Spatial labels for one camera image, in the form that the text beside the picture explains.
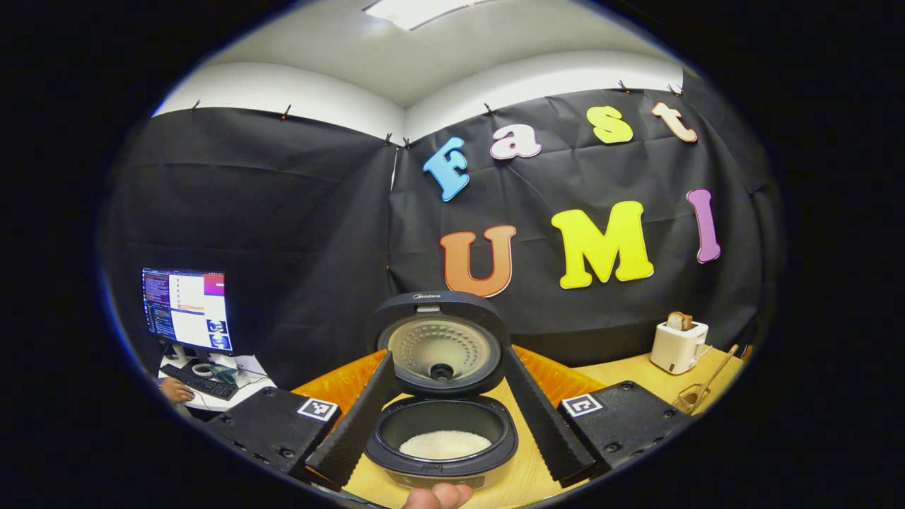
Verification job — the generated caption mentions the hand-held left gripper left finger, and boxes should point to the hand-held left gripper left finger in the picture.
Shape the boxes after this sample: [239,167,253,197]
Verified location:
[205,351,397,490]

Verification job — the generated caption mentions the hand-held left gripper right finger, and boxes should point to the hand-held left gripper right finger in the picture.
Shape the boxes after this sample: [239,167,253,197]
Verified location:
[501,344,692,488]

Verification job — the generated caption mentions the black silver rice cooker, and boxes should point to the black silver rice cooker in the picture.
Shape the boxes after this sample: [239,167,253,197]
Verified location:
[364,291,519,490]

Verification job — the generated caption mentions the wooden spoon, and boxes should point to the wooden spoon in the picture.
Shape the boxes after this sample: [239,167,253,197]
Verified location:
[689,344,740,414]

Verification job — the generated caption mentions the white side table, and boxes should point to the white side table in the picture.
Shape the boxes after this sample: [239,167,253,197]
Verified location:
[157,353,278,413]

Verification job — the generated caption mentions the white toaster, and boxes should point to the white toaster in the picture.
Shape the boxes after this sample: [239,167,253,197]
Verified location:
[649,320,710,375]

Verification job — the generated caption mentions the black keyboard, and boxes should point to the black keyboard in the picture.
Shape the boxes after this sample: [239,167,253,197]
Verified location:
[160,363,239,402]

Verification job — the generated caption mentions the black backdrop cloth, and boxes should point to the black backdrop cloth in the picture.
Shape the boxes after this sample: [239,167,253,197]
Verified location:
[103,88,786,390]

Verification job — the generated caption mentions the computer monitor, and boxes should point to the computer monitor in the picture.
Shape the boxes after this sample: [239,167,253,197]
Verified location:
[141,267,234,354]

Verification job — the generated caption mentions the ceiling light panel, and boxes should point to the ceiling light panel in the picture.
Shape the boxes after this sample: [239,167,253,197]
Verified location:
[362,0,496,30]

